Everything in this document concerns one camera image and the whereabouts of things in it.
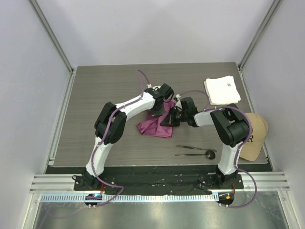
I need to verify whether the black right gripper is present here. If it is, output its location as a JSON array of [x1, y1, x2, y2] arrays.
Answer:
[[161, 107, 188, 127]]

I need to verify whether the magenta cloth napkin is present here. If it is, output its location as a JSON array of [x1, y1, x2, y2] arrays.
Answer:
[[136, 101, 175, 138]]

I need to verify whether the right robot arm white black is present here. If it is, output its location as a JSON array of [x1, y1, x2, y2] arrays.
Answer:
[[161, 97, 252, 188]]

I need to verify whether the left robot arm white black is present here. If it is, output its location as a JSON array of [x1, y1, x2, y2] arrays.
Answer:
[[81, 88, 172, 190]]

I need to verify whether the dark metal fork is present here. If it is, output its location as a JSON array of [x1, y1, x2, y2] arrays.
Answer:
[[176, 145, 217, 153]]

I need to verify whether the dark metal spoon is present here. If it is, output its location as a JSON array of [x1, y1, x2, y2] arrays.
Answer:
[[175, 150, 216, 160]]

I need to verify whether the white folded towel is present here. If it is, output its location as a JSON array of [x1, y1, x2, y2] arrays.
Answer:
[[204, 76, 241, 105]]

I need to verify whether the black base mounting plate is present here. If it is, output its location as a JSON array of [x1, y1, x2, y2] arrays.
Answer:
[[46, 163, 272, 196]]

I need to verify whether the tan baseball cap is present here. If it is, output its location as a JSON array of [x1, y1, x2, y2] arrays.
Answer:
[[240, 113, 268, 162]]

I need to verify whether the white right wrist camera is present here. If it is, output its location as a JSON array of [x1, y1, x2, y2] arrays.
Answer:
[[173, 94, 182, 108]]

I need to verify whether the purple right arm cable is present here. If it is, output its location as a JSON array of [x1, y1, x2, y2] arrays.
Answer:
[[180, 90, 258, 208]]

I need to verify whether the slotted cable duct strip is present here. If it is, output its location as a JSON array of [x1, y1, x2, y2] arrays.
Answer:
[[40, 192, 219, 203]]

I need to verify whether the aluminium front rail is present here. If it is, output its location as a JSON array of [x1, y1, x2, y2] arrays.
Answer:
[[30, 172, 290, 193]]

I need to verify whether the aluminium frame post left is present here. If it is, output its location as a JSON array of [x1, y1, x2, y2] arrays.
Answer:
[[28, 0, 74, 73]]

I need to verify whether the aluminium frame post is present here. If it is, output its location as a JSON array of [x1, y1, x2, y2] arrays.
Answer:
[[237, 0, 283, 71], [28, 0, 74, 73]]

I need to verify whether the aluminium frame post right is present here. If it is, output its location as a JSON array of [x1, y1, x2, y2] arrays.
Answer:
[[237, 0, 283, 71]]

